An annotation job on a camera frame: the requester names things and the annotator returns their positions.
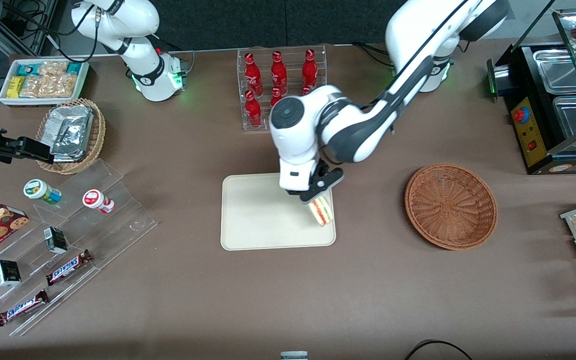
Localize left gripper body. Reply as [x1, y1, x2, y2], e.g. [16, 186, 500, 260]
[279, 158, 344, 196]

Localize triangle sandwich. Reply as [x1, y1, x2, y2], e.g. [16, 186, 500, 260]
[307, 194, 335, 228]

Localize white snack tray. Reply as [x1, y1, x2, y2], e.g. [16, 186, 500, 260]
[0, 59, 90, 107]

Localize cream plastic tray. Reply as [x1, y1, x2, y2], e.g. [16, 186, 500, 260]
[220, 172, 337, 251]

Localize tan wicker basket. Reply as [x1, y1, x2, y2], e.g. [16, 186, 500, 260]
[35, 97, 106, 175]

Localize brown round wicker basket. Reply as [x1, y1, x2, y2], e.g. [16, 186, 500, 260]
[404, 163, 499, 251]

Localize green lid yogurt cup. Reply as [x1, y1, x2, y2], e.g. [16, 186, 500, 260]
[23, 179, 62, 205]

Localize clear nut snack bag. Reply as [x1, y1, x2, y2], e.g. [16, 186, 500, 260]
[43, 74, 78, 98]
[38, 61, 69, 76]
[19, 75, 44, 98]

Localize red soda cans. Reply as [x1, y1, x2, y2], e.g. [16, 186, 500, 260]
[244, 90, 263, 129]

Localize red lid yogurt cup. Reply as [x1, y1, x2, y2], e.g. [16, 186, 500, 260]
[82, 189, 115, 214]

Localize small black carton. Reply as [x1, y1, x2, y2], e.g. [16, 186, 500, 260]
[0, 259, 22, 287]
[44, 226, 69, 254]

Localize clear acrylic stepped stand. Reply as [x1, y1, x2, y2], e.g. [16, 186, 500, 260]
[32, 159, 159, 273]
[0, 215, 96, 337]

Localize clear acrylic bottle rack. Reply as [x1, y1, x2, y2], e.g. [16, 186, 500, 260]
[236, 45, 328, 132]

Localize Snickers chocolate bar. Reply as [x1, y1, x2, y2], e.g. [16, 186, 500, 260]
[46, 249, 94, 286]
[0, 289, 50, 327]

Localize black food warmer cabinet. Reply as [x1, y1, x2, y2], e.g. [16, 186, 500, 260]
[487, 0, 576, 175]

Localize black cable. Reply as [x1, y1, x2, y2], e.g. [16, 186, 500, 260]
[405, 339, 474, 360]

